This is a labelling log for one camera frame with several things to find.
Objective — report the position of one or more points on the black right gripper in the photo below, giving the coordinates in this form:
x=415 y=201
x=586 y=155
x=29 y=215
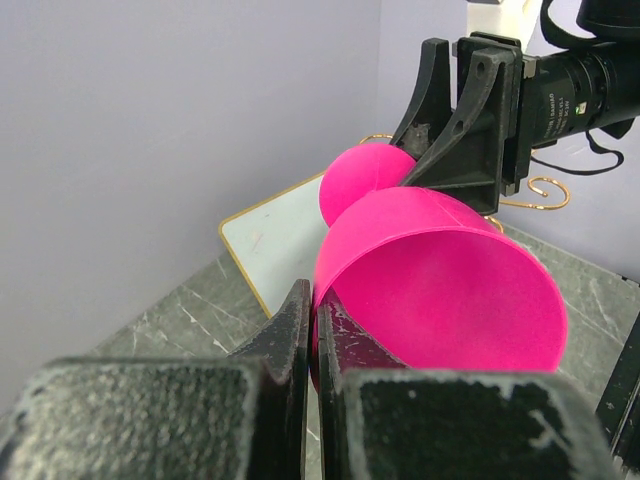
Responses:
x=474 y=151

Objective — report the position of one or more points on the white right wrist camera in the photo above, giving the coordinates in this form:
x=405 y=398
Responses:
x=514 y=19

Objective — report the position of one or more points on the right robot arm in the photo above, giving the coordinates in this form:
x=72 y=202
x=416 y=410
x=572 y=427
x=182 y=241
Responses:
x=575 y=85

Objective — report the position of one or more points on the pink plastic wine glass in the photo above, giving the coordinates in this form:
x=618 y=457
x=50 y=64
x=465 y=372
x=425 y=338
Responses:
x=427 y=277

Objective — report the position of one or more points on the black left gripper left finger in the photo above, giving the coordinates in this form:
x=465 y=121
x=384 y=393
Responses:
x=242 y=416

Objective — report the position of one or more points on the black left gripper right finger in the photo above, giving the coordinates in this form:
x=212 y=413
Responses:
x=383 y=420

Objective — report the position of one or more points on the gold framed mirror tray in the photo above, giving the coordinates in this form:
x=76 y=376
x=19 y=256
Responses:
x=276 y=241

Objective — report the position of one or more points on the gold wire wine glass rack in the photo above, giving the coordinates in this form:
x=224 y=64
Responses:
x=532 y=185

